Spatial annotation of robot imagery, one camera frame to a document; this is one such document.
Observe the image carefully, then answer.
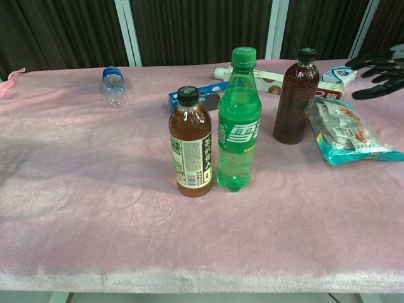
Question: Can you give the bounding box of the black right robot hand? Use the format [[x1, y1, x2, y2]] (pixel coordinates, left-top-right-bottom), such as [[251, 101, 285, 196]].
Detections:
[[344, 44, 404, 100]]

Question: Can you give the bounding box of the amber tea bottle black cap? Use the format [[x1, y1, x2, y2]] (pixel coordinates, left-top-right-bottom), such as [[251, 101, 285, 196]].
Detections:
[[168, 85, 213, 198]]

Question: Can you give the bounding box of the blue white small carton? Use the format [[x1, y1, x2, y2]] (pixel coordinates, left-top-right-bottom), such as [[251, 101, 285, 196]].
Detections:
[[321, 65, 359, 89]]

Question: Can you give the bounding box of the red toothpaste box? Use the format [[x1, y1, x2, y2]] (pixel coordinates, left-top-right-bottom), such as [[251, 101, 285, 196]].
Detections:
[[315, 81, 345, 100]]

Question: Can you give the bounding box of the teal snack bag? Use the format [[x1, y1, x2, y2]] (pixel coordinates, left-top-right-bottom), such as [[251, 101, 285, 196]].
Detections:
[[308, 96, 404, 167]]

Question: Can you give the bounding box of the dark brown drink bottle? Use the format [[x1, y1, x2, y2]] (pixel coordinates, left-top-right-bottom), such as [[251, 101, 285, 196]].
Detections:
[[273, 47, 320, 145]]

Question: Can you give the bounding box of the long white cookie box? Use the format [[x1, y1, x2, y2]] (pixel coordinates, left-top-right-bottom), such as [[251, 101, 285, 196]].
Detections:
[[227, 69, 285, 95]]

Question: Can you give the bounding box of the green soda bottle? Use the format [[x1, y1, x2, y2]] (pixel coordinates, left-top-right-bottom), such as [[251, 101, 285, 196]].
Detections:
[[217, 46, 263, 193]]

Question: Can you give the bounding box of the white tube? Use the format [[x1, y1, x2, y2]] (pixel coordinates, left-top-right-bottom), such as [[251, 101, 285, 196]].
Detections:
[[213, 66, 234, 80]]

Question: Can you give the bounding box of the dark pleated curtain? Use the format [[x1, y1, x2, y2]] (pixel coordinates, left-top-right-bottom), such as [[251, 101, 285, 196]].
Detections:
[[0, 0, 404, 81]]

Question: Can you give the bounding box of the blue cookie box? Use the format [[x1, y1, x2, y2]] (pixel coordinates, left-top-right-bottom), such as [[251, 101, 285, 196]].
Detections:
[[168, 81, 229, 112]]

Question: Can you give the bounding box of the pink plush tablecloth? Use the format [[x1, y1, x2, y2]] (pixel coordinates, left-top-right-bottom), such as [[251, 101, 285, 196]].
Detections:
[[0, 58, 404, 294]]

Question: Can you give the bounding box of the empty clear water bottle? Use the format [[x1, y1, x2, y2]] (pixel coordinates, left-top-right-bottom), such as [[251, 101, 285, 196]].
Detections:
[[101, 65, 128, 107]]

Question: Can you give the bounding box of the white frame post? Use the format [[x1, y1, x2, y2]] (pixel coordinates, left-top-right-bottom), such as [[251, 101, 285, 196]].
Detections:
[[264, 0, 290, 60], [114, 0, 143, 67], [348, 0, 381, 59]]

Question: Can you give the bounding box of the white table frame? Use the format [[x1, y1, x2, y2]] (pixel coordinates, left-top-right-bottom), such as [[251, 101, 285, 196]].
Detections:
[[47, 292, 404, 303]]

